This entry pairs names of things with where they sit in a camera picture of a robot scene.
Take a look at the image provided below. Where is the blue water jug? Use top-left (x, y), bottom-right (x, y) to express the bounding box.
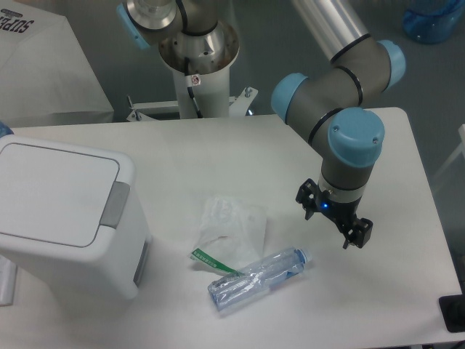
top-left (402, 1), bottom-right (464, 44)

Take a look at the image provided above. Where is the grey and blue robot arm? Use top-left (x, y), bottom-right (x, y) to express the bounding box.
top-left (116, 1), bottom-right (405, 247)

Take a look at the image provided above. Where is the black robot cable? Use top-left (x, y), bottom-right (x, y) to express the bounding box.
top-left (183, 57), bottom-right (203, 119)

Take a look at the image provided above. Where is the white push-lid trash can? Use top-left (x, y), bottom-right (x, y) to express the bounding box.
top-left (1, 135), bottom-right (152, 300)

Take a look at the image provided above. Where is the black device at table edge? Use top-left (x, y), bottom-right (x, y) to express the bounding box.
top-left (439, 294), bottom-right (464, 333)

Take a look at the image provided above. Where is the crushed clear plastic bottle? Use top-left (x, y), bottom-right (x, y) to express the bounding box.
top-left (207, 246), bottom-right (313, 316)

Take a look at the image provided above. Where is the white cloth with lettering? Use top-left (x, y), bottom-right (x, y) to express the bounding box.
top-left (1, 1), bottom-right (113, 128)

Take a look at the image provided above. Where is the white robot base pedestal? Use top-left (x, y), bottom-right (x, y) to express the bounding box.
top-left (127, 21), bottom-right (259, 122)

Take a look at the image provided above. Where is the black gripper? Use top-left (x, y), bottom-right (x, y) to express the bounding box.
top-left (296, 178), bottom-right (373, 249)

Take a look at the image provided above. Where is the white frame at right edge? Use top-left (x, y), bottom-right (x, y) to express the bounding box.
top-left (432, 124), bottom-right (464, 193)

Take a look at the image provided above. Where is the crumpled white plastic bag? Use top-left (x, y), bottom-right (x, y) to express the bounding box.
top-left (189, 196), bottom-right (267, 274)

